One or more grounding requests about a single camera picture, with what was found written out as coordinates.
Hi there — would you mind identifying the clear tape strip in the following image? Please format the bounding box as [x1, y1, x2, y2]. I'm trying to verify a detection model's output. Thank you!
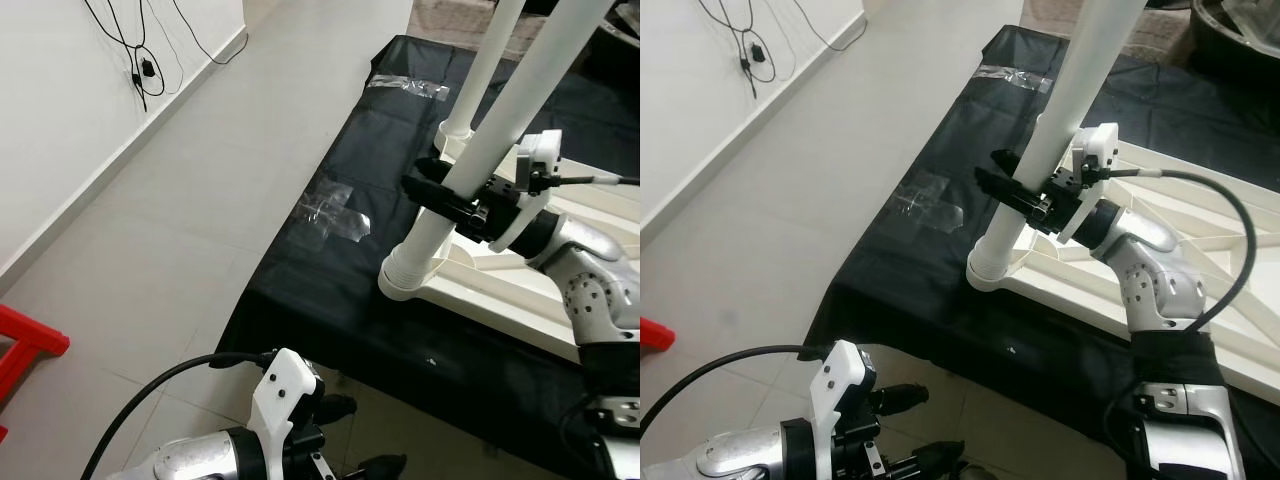
[975, 62, 1056, 93]

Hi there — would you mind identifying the white plastic table top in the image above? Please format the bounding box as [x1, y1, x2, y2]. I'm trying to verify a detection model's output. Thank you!
[965, 120, 1280, 406]
[378, 120, 641, 366]

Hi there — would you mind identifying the black round basin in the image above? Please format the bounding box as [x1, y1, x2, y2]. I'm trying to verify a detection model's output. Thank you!
[1188, 0, 1280, 76]
[580, 0, 641, 81]

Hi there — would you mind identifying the clear tape cross patch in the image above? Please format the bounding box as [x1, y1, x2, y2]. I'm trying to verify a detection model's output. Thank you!
[895, 168, 966, 233]
[298, 178, 373, 243]

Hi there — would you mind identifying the beige cloth covered crate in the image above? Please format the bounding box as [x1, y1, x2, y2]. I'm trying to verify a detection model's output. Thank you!
[410, 0, 501, 36]
[1020, 0, 1196, 56]

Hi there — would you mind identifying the black tablecloth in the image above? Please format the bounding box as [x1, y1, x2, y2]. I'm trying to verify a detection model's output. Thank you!
[805, 25, 1280, 480]
[218, 35, 641, 476]

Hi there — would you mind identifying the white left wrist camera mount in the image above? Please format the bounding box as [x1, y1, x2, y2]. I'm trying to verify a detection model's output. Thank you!
[800, 340, 879, 480]
[250, 348, 326, 480]

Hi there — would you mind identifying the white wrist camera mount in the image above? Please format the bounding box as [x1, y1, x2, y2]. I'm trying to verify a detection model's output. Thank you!
[250, 348, 326, 480]
[488, 130, 564, 251]
[800, 340, 879, 480]
[1055, 122, 1121, 244]

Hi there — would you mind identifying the black wall cable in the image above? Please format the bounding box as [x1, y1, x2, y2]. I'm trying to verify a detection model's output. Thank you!
[700, 0, 866, 101]
[85, 0, 251, 111]

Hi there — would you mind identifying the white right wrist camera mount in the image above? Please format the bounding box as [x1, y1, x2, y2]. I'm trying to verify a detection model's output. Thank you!
[488, 130, 564, 251]
[1055, 122, 1121, 244]

